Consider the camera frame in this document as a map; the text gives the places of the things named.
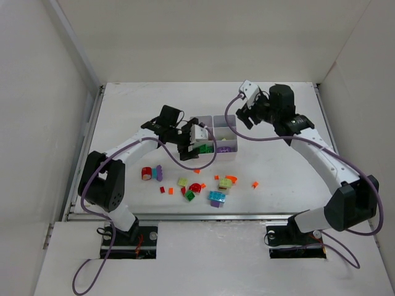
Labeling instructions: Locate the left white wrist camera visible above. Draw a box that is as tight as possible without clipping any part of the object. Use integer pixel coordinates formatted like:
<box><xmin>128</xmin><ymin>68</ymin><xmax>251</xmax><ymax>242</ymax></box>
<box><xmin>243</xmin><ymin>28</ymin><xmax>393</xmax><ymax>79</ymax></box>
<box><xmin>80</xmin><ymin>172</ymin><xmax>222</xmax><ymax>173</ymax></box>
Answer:
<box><xmin>189</xmin><ymin>125</ymin><xmax>209</xmax><ymax>145</ymax></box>

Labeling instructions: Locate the blue lego brick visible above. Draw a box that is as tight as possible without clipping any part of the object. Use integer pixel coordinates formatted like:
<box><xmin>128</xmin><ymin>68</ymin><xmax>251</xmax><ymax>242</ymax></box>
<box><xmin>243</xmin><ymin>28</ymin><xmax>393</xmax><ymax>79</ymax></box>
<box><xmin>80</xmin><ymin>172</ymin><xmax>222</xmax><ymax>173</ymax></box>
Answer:
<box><xmin>208</xmin><ymin>191</ymin><xmax>226</xmax><ymax>203</ymax></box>

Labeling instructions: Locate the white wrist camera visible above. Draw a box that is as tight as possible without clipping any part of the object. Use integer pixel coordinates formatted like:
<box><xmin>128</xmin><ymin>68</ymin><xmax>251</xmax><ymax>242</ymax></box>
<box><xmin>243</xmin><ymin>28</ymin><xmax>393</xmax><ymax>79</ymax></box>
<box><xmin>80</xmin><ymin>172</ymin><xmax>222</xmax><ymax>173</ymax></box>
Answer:
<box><xmin>239</xmin><ymin>80</ymin><xmax>260</xmax><ymax>109</ymax></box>
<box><xmin>189</xmin><ymin>125</ymin><xmax>209</xmax><ymax>145</ymax></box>

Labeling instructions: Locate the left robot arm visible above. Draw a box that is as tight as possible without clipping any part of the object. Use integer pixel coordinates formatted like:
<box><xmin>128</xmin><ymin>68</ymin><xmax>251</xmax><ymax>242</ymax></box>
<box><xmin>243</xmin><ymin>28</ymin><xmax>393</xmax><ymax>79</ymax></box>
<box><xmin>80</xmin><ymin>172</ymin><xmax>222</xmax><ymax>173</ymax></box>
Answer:
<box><xmin>78</xmin><ymin>105</ymin><xmax>209</xmax><ymax>242</ymax></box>

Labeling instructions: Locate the purple cable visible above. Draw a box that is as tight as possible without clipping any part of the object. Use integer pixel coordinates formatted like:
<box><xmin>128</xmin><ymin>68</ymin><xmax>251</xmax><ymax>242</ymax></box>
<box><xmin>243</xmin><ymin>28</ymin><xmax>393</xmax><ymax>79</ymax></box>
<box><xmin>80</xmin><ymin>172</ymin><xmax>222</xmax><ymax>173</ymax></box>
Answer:
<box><xmin>72</xmin><ymin>123</ymin><xmax>218</xmax><ymax>296</ymax></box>
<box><xmin>225</xmin><ymin>93</ymin><xmax>382</xmax><ymax>269</ymax></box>

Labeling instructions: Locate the white compartment tray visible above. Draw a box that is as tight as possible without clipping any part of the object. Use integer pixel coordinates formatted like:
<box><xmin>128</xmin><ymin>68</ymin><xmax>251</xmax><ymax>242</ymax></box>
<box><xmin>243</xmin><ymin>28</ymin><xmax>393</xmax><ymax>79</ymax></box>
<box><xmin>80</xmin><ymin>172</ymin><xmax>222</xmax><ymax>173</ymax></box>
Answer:
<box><xmin>189</xmin><ymin>115</ymin><xmax>215</xmax><ymax>163</ymax></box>
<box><xmin>213</xmin><ymin>115</ymin><xmax>238</xmax><ymax>161</ymax></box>

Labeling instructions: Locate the red dome lego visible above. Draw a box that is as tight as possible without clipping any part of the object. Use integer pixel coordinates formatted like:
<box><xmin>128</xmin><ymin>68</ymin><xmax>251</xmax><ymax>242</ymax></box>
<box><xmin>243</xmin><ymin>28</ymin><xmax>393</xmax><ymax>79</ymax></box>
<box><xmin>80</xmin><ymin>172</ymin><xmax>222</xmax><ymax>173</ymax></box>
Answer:
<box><xmin>189</xmin><ymin>183</ymin><xmax>202</xmax><ymax>194</ymax></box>

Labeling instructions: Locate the purple lego block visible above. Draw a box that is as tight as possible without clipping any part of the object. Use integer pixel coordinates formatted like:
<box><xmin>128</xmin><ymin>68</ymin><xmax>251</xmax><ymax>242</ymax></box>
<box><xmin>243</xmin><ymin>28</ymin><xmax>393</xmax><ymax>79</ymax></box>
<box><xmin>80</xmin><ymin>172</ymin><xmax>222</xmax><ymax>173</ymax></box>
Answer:
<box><xmin>216</xmin><ymin>146</ymin><xmax>232</xmax><ymax>154</ymax></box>

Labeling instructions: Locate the orange teardrop lego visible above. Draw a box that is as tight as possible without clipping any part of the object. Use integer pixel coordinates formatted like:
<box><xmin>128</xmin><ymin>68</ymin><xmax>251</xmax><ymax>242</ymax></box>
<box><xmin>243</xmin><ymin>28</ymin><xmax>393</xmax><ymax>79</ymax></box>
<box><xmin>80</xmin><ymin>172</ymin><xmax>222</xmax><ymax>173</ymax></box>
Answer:
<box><xmin>225</xmin><ymin>175</ymin><xmax>238</xmax><ymax>184</ymax></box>

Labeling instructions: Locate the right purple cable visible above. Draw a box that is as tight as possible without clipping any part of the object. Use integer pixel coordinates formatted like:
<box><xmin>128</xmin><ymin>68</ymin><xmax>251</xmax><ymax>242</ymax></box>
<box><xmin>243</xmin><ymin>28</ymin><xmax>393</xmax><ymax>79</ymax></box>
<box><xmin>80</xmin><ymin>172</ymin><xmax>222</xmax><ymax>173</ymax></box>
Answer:
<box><xmin>225</xmin><ymin>93</ymin><xmax>382</xmax><ymax>269</ymax></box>

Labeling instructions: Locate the right white compartment tray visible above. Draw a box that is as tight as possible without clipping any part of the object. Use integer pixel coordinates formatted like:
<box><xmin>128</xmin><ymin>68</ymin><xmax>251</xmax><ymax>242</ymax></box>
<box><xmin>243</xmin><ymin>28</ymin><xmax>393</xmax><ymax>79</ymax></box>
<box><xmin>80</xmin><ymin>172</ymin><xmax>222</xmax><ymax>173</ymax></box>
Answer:
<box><xmin>213</xmin><ymin>115</ymin><xmax>238</xmax><ymax>161</ymax></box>

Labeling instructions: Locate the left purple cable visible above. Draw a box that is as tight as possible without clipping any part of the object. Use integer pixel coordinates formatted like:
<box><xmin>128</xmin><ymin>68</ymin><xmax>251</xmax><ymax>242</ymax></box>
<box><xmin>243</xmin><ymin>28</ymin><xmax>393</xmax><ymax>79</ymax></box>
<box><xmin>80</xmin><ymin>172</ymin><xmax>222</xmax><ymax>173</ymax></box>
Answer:
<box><xmin>72</xmin><ymin>123</ymin><xmax>218</xmax><ymax>296</ymax></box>

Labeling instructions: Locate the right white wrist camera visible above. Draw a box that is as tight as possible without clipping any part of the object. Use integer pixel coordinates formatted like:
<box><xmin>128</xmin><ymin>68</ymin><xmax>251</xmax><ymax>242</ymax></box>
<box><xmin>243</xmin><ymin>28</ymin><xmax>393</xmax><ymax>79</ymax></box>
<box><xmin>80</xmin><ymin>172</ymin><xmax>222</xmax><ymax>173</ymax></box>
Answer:
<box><xmin>239</xmin><ymin>80</ymin><xmax>260</xmax><ymax>109</ymax></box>

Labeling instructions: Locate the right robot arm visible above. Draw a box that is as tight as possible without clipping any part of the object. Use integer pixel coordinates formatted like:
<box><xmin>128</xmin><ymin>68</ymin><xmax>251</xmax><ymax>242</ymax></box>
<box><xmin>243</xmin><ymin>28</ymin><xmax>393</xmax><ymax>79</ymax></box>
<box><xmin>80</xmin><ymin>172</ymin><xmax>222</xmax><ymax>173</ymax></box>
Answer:
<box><xmin>236</xmin><ymin>80</ymin><xmax>383</xmax><ymax>238</ymax></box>

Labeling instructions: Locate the red cylinder lego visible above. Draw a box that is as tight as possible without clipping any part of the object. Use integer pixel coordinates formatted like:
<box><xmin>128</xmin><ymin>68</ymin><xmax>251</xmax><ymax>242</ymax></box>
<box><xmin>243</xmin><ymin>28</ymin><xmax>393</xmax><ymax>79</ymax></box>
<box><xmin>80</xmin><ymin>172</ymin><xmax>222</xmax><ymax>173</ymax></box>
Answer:
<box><xmin>141</xmin><ymin>166</ymin><xmax>152</xmax><ymax>181</ymax></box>

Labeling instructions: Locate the green lego plate piece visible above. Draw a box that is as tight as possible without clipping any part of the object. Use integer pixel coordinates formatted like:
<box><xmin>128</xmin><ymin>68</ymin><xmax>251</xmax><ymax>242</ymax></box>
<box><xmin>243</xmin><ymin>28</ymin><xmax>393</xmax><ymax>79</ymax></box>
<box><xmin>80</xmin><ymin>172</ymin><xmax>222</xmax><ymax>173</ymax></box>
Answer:
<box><xmin>198</xmin><ymin>144</ymin><xmax>214</xmax><ymax>154</ymax></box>

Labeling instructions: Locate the purple lego under blue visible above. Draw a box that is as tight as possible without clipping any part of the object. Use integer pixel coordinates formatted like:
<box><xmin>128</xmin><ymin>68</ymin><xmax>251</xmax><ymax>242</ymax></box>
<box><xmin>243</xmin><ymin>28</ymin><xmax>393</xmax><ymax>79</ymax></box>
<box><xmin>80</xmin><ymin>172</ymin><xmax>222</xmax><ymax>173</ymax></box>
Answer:
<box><xmin>210</xmin><ymin>200</ymin><xmax>224</xmax><ymax>208</ymax></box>

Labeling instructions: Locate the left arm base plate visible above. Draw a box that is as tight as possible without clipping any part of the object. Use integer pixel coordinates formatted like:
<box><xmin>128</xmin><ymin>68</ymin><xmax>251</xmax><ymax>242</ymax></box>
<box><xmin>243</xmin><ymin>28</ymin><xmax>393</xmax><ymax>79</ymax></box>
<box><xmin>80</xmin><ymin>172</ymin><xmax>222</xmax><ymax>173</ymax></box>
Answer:
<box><xmin>96</xmin><ymin>225</ymin><xmax>158</xmax><ymax>260</ymax></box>

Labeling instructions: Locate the left white compartment tray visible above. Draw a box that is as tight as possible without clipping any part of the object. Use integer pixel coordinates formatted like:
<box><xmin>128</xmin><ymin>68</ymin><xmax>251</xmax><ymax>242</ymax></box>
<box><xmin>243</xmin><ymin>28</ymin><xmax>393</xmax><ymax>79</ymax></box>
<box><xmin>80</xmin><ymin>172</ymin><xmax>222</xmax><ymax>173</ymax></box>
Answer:
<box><xmin>189</xmin><ymin>115</ymin><xmax>215</xmax><ymax>163</ymax></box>

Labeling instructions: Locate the lime pink lego brick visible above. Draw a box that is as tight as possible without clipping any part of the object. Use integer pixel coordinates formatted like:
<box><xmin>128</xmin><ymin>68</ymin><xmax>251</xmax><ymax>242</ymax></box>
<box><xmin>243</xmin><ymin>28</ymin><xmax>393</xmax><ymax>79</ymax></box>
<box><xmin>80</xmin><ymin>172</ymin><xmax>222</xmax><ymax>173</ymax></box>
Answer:
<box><xmin>218</xmin><ymin>178</ymin><xmax>233</xmax><ymax>191</ymax></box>

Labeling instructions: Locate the green lego brick lower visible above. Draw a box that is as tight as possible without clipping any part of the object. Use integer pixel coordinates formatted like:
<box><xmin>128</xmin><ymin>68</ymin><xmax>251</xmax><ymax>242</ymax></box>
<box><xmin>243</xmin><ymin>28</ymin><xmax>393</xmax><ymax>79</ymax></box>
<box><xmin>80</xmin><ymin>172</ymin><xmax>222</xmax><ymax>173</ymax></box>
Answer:
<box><xmin>184</xmin><ymin>190</ymin><xmax>195</xmax><ymax>202</ymax></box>

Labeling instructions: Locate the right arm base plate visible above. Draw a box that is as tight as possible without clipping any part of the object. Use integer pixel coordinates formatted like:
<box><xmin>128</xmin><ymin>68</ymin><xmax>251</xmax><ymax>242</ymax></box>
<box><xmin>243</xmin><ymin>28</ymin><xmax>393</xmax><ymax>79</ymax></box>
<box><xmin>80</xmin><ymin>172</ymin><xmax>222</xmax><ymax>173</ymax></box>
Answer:
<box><xmin>264</xmin><ymin>225</ymin><xmax>326</xmax><ymax>259</ymax></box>

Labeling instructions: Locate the metal rail front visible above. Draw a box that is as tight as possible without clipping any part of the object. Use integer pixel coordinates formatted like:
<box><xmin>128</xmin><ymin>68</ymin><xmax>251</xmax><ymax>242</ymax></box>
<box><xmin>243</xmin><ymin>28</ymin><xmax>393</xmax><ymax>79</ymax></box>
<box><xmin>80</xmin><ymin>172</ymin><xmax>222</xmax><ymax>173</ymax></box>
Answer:
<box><xmin>67</xmin><ymin>212</ymin><xmax>297</xmax><ymax>222</ymax></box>

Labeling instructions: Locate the purple flower lego piece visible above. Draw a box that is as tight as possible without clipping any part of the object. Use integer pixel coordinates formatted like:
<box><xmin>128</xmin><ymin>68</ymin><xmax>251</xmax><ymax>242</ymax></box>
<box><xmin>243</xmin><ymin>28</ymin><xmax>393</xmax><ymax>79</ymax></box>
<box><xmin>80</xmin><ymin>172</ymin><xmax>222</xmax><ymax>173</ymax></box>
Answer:
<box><xmin>152</xmin><ymin>165</ymin><xmax>163</xmax><ymax>182</ymax></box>

